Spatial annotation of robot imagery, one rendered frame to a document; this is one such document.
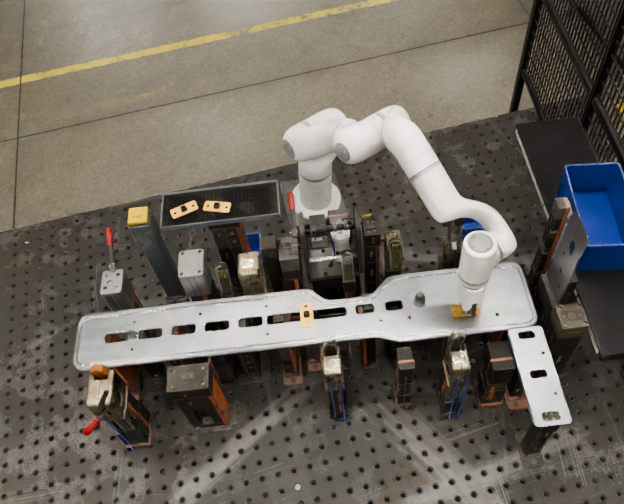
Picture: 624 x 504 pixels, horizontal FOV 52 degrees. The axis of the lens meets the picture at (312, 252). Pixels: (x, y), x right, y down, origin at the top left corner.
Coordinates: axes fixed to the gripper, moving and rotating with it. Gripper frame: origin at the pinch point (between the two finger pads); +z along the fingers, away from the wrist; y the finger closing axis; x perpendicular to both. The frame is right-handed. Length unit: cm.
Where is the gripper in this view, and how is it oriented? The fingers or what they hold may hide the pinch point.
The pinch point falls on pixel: (467, 305)
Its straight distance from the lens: 191.1
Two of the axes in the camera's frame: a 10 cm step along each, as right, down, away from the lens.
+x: 9.9, -1.2, -0.3
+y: 0.8, 8.2, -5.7
